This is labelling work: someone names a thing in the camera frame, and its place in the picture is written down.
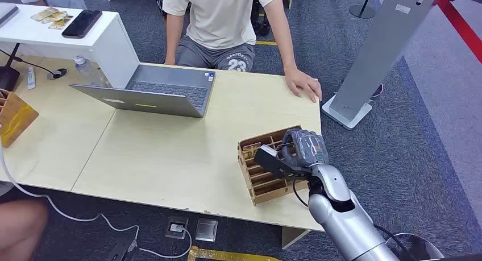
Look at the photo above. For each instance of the wooden slotted card holder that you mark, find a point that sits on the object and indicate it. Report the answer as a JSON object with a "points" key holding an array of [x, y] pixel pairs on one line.
{"points": [[260, 178]]}

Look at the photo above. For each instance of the person's left hand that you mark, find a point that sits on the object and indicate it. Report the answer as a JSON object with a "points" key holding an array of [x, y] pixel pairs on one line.
{"points": [[304, 85]]}

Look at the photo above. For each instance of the clear plastic water bottle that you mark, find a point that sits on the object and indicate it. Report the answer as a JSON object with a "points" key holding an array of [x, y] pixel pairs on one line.
{"points": [[88, 73]]}

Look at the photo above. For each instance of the person's right forearm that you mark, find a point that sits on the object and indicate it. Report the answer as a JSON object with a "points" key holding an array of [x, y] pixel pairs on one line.
{"points": [[173, 40]]}

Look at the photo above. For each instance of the red barrier belt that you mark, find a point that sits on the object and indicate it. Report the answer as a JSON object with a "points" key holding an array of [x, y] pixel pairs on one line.
{"points": [[461, 27]]}

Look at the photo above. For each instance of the shoe behind kiosk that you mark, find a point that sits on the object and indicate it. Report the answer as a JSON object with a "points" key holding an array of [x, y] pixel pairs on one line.
{"points": [[377, 90]]}

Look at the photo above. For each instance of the closed grey laptop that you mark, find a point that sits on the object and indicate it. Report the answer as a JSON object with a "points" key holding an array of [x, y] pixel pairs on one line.
{"points": [[6, 13]]}

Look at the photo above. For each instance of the yellow floor tape strip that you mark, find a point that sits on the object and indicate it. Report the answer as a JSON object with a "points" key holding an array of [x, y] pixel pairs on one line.
{"points": [[226, 255]]}

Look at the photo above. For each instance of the white desk riser shelf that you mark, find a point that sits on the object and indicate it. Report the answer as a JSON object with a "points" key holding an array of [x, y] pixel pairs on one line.
{"points": [[101, 44]]}

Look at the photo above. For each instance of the short yellow floor tape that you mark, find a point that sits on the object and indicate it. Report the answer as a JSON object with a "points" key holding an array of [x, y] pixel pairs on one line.
{"points": [[266, 43]]}

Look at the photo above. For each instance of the wooden box with yellow tape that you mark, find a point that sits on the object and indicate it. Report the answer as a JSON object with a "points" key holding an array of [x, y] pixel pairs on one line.
{"points": [[15, 118]]}

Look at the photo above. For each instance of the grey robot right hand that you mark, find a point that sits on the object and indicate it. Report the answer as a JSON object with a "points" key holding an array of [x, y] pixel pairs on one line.
{"points": [[307, 148]]}

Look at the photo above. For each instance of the black office chair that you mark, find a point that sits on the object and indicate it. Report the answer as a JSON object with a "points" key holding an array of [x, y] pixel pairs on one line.
{"points": [[260, 20]]}

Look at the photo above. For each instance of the small white tube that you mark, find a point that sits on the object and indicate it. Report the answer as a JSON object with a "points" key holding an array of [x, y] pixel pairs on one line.
{"points": [[31, 77]]}

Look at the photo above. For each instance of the black monitor stand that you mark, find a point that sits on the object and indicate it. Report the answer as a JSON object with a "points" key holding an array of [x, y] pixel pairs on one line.
{"points": [[8, 76]]}

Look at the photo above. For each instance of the grey standing kiosk panel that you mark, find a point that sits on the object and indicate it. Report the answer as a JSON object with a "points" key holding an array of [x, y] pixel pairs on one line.
{"points": [[380, 52]]}

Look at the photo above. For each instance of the black smartphone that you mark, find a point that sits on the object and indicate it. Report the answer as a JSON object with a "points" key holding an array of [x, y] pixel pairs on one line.
{"points": [[82, 24]]}

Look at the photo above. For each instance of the floor power socket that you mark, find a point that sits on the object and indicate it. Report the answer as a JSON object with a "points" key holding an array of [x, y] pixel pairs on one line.
{"points": [[176, 227]]}

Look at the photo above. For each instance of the blurred person's hand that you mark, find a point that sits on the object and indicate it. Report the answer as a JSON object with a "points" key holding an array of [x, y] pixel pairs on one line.
{"points": [[19, 233]]}

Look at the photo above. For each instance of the black stanchion post base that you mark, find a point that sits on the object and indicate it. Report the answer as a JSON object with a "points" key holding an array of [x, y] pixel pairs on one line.
{"points": [[362, 10]]}

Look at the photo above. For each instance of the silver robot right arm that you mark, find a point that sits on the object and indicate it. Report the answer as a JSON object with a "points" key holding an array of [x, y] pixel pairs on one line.
{"points": [[346, 221]]}

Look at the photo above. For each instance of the metal floor cover plate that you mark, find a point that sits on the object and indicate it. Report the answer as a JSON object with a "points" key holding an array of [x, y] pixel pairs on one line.
{"points": [[206, 230]]}

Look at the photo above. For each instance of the person's left forearm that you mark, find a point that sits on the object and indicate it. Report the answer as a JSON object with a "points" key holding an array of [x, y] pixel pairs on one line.
{"points": [[283, 44]]}

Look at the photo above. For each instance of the grey open laptop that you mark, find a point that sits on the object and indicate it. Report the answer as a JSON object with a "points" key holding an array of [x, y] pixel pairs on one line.
{"points": [[165, 93]]}

